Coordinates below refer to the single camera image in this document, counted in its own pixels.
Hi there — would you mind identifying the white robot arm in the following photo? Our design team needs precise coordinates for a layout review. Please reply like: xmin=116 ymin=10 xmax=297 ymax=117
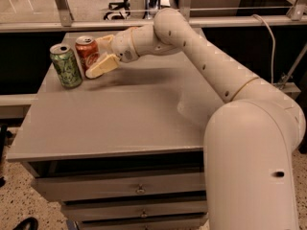
xmin=86 ymin=9 xmax=306 ymax=230

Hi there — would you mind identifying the grey drawer cabinet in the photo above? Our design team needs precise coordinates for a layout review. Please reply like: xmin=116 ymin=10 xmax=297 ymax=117
xmin=6 ymin=28 xmax=260 ymax=230

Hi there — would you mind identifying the grey drawer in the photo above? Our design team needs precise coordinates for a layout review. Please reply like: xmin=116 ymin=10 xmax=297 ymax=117
xmin=79 ymin=214 xmax=207 ymax=230
xmin=32 ymin=168 xmax=205 ymax=201
xmin=61 ymin=195 xmax=207 ymax=221

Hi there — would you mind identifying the red coke can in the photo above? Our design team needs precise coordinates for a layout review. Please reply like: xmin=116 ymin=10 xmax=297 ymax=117
xmin=75 ymin=35 xmax=100 ymax=72

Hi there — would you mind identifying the bottom grey drawer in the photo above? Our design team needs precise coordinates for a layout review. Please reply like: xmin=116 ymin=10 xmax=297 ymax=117
xmin=79 ymin=214 xmax=207 ymax=230

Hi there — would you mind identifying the metal window railing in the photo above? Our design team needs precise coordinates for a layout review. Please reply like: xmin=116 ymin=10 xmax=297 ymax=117
xmin=0 ymin=0 xmax=307 ymax=33

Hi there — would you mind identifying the top grey drawer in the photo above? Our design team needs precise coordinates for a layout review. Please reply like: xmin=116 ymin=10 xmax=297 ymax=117
xmin=32 ymin=168 xmax=205 ymax=201

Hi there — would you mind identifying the green soda can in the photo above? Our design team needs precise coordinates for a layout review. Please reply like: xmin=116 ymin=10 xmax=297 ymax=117
xmin=50 ymin=43 xmax=83 ymax=88

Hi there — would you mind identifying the middle grey drawer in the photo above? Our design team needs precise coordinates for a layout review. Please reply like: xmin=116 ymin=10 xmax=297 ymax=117
xmin=61 ymin=195 xmax=207 ymax=221

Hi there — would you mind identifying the white cable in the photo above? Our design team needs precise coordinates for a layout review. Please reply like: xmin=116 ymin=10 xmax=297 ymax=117
xmin=252 ymin=13 xmax=276 ymax=84

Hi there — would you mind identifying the black object on floor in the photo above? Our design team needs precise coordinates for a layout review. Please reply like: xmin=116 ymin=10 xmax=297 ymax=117
xmin=12 ymin=218 xmax=38 ymax=230

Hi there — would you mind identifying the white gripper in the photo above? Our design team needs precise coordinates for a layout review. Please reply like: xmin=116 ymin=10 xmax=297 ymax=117
xmin=85 ymin=28 xmax=139 ymax=79

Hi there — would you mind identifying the black office chair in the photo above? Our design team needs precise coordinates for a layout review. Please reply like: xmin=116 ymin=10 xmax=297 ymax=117
xmin=104 ymin=0 xmax=130 ymax=20

